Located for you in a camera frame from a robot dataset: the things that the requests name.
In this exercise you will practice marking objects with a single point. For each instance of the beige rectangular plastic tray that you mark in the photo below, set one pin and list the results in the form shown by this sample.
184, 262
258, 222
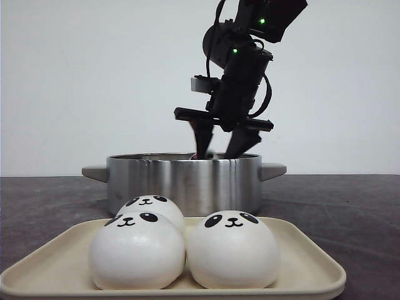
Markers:
60, 270

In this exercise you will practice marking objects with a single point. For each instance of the red-eared white bun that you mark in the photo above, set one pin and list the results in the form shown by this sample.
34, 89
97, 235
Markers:
206, 156

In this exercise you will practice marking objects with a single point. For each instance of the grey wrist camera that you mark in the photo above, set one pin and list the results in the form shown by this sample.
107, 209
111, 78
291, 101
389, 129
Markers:
204, 84

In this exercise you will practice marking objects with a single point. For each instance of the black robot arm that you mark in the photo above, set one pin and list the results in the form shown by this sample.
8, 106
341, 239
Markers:
237, 46

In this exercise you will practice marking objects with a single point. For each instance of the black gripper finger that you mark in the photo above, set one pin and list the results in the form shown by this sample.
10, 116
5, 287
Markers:
203, 132
242, 139

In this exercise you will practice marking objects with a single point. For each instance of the panda bun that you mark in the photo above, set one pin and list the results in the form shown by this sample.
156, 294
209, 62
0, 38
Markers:
137, 250
232, 249
158, 204

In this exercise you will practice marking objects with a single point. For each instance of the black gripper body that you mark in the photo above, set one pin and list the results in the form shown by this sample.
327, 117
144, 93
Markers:
233, 96

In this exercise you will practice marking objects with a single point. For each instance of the stainless steel steamer pot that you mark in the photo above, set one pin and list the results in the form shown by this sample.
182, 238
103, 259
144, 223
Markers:
197, 187

